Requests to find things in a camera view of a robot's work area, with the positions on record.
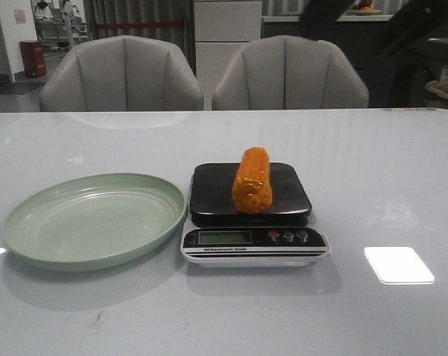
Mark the orange corn cob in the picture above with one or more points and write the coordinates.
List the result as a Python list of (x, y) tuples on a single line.
[(251, 191)]

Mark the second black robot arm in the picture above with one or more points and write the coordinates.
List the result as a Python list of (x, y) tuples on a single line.
[(414, 21)]

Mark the black silver kitchen scale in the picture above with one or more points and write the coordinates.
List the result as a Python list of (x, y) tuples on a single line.
[(215, 234)]

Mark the right grey armchair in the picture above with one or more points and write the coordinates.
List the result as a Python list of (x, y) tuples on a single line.
[(288, 73)]

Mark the grey armchair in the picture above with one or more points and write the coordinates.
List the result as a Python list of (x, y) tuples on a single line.
[(122, 73), (288, 73)]

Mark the light green plate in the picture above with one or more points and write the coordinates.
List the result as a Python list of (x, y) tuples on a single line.
[(94, 222)]

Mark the white drawer cabinet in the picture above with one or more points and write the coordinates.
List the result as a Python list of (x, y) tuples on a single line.
[(221, 28)]

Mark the left grey armchair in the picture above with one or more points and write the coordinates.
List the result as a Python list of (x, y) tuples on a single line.
[(122, 73)]

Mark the red barrier belt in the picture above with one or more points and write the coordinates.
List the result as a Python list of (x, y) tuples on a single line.
[(141, 25)]

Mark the fruit bowl on counter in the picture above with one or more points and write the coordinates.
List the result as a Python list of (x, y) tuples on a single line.
[(364, 8)]

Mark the red trash bin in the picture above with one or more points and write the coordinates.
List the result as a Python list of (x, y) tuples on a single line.
[(33, 59)]

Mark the beige cushion at right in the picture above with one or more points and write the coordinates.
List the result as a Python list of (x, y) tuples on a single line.
[(438, 94)]

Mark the dark side table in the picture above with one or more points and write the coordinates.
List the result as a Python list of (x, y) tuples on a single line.
[(417, 66)]

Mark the pink wall notice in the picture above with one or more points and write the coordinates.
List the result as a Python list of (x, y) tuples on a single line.
[(20, 16)]

